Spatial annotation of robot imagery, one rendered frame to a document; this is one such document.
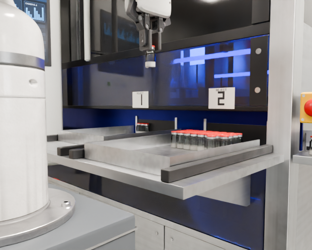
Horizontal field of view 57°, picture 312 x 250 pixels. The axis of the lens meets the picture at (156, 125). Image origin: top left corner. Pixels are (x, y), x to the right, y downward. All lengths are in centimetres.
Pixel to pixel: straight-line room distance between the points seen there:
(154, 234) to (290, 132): 62
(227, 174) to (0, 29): 41
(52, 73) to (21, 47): 101
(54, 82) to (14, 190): 104
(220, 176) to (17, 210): 32
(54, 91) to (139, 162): 89
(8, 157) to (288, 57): 64
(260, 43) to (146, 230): 75
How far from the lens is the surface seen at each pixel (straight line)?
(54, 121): 137
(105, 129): 113
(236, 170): 57
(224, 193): 72
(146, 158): 52
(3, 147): 36
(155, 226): 111
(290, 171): 79
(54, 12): 143
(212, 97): 87
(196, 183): 47
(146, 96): 105
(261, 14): 84
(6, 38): 36
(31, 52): 38
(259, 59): 81
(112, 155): 60
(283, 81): 78
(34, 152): 37
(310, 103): 72
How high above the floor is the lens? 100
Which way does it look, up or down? 4 degrees down
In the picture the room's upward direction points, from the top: straight up
